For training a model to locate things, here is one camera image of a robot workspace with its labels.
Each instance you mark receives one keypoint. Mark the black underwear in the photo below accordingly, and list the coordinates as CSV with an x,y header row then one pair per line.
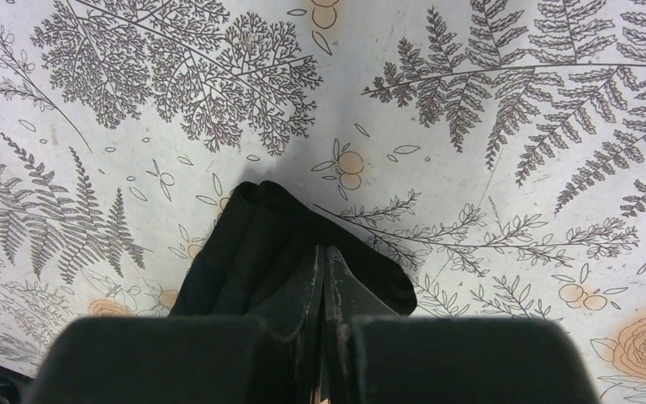
x,y
260,238

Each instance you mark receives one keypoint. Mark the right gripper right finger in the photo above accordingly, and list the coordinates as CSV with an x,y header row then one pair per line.
x,y
374,355

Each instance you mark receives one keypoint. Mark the floral patterned table mat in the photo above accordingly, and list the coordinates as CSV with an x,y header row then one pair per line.
x,y
495,149

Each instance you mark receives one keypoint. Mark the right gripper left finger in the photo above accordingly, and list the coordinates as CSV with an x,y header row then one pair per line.
x,y
270,355

